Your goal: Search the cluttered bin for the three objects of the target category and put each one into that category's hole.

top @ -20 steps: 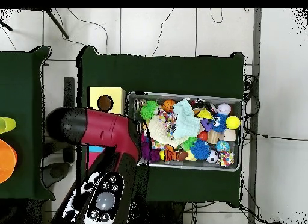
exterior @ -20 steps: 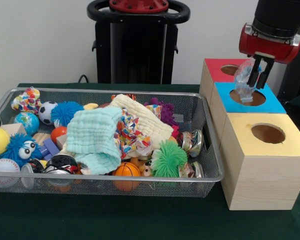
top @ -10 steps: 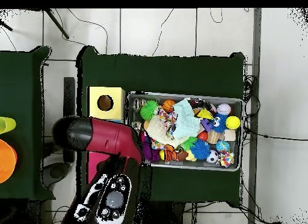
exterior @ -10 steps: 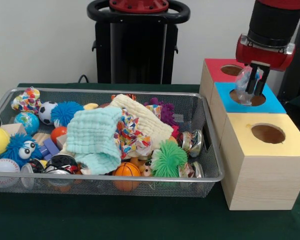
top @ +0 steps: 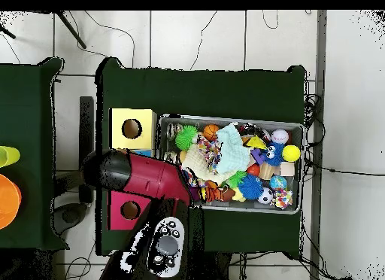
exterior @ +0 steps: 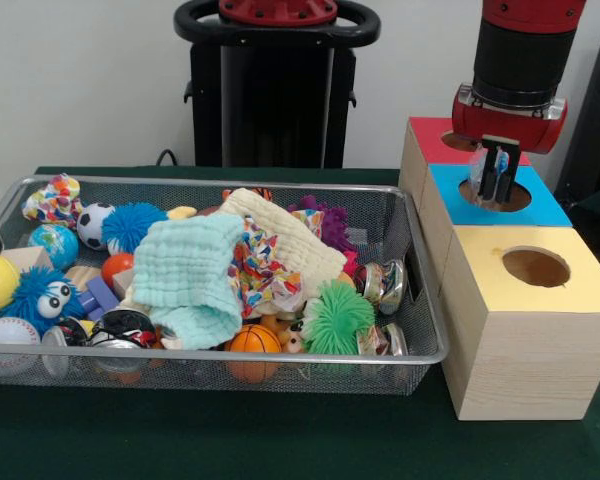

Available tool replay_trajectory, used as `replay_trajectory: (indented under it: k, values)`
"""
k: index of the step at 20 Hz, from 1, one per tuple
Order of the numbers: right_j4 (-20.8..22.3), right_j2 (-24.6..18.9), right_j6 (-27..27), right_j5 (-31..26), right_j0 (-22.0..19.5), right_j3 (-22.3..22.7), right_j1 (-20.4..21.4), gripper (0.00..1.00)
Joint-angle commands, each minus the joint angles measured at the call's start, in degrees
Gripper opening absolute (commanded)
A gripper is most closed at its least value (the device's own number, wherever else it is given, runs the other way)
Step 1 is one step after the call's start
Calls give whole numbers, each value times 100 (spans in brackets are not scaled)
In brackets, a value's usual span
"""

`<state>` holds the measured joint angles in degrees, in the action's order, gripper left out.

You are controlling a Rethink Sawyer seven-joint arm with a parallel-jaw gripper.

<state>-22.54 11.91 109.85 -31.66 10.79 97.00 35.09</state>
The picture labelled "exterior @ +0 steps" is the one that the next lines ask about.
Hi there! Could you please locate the wooden box with three holes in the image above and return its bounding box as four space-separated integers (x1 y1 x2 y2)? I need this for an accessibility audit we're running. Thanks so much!
398 116 600 422

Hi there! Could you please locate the small blue spiky ball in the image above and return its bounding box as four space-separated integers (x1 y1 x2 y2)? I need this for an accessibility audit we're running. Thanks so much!
102 202 171 256

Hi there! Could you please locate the green spiky ball toy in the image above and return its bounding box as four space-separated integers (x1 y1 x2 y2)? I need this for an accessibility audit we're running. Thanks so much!
302 278 377 355

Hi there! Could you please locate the orange toy basketball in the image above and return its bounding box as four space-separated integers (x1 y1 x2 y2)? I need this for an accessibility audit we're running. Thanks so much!
228 323 284 384

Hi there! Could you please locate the cream waffle cloth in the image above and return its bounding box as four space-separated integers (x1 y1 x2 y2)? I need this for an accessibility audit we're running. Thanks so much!
119 187 349 321

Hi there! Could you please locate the mint waffle cloth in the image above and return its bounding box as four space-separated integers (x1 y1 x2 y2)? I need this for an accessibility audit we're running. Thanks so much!
130 214 245 350

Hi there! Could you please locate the purple spiky ball toy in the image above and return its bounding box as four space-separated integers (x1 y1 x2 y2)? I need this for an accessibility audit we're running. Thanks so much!
288 194 357 251

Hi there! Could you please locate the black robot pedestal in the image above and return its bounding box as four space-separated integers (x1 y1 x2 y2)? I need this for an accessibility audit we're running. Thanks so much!
173 0 381 170

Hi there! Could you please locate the dark green tablecloth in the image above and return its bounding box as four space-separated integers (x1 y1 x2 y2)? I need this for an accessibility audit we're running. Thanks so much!
0 164 600 480

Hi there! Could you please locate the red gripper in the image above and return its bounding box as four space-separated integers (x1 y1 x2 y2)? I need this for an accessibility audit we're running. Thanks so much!
451 97 569 205

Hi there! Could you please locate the shallow mesh bin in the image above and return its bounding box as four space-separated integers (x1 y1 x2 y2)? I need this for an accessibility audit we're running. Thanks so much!
0 175 451 396

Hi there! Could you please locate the blue spiky ball with eyes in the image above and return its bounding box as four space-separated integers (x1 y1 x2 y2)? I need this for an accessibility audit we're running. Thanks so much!
7 266 87 335

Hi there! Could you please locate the multicolour patterned fabric bow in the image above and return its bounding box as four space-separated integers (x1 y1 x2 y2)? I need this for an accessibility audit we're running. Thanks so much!
227 215 304 317

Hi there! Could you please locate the small soccer ball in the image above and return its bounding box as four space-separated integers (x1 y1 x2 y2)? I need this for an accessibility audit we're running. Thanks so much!
76 202 117 251

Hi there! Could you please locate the small orange-red ball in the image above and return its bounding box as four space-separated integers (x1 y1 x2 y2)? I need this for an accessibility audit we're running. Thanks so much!
101 253 135 289

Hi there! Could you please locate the small blue globe ball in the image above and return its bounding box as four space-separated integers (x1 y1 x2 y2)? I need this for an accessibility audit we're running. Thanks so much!
28 223 80 271

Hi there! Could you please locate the white toy baseball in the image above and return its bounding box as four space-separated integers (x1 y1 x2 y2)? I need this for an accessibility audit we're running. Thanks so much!
0 316 42 376

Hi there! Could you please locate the crushed clear plastic bottle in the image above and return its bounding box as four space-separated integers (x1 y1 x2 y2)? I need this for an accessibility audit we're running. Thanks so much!
467 142 511 204

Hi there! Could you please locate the multicolour dotted fabric scrap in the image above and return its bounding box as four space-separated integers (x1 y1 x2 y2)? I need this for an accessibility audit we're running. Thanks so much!
21 173 85 230

